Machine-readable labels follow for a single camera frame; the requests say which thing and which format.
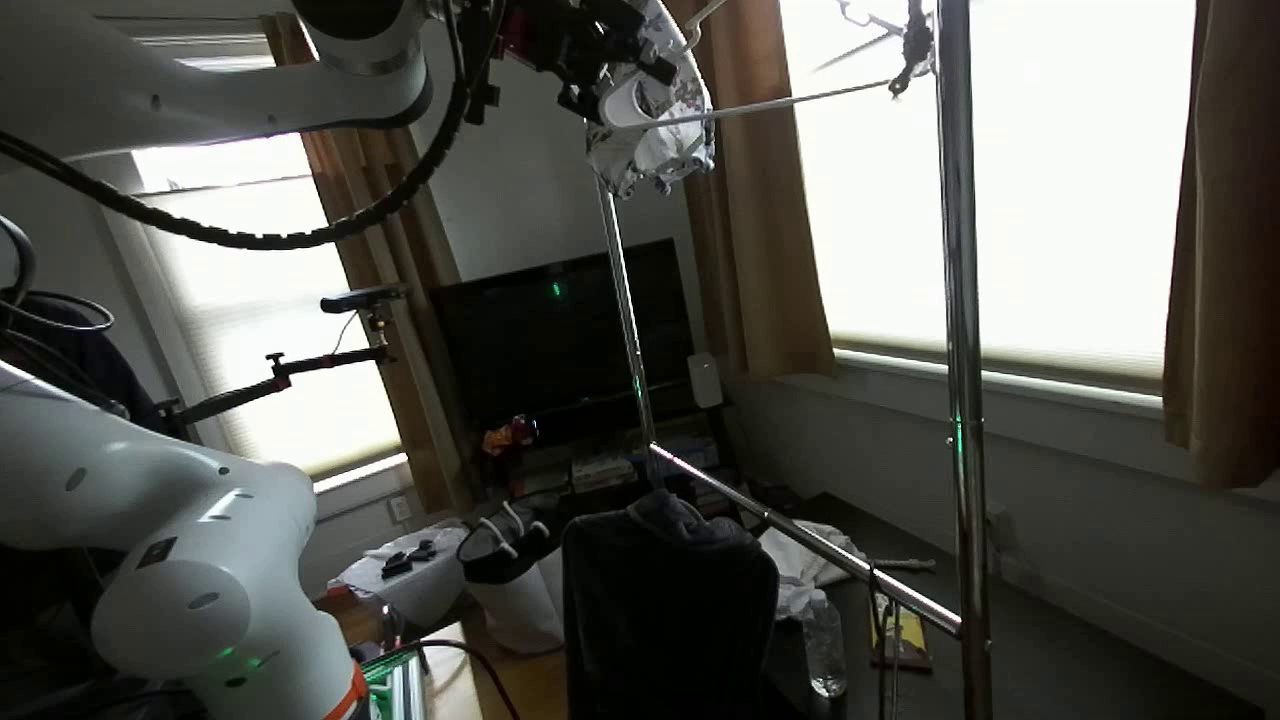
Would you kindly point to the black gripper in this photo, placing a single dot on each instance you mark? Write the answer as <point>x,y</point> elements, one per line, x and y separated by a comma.
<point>565,34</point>

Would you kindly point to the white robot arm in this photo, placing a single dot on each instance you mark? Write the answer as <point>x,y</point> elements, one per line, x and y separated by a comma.
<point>160,534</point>

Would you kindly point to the white red floral garment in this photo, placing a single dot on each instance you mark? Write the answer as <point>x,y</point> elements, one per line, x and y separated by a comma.
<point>655,124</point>

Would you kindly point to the brown window curtain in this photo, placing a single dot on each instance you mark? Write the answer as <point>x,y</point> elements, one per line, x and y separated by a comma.
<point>761,226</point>
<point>385,266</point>
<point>1222,242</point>

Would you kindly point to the black flat television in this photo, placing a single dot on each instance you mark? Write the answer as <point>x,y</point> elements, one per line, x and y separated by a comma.
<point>560,344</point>

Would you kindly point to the small white box device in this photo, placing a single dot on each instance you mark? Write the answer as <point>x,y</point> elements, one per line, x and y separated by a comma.
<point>707,381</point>

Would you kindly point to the chrome metal clothes rack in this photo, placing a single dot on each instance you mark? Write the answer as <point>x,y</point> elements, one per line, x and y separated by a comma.
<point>961,333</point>

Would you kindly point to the white crumpled cloth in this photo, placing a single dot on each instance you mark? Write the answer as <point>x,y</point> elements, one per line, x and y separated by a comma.
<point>801,566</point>

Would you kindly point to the black game controller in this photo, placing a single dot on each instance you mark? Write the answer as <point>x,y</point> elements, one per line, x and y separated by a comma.
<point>410,556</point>

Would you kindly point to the white waste bin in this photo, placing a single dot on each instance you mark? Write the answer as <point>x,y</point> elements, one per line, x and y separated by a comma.
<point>515,592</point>

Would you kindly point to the dark grey hanging garment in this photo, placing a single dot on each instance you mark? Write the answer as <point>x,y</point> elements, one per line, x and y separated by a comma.
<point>666,612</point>

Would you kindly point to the clear plastic water bottle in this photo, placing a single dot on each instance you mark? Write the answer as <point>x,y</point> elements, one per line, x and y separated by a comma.
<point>826,652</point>

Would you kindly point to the yellow paper sheet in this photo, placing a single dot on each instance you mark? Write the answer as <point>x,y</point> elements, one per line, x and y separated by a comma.
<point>910,634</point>

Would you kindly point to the black bar camera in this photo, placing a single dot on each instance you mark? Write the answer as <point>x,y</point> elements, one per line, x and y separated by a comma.
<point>361,297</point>

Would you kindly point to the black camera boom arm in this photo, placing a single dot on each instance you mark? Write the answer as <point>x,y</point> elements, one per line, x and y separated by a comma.
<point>264,384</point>

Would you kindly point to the green lit metal frame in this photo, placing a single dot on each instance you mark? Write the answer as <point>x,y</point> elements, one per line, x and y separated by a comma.
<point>392,687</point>

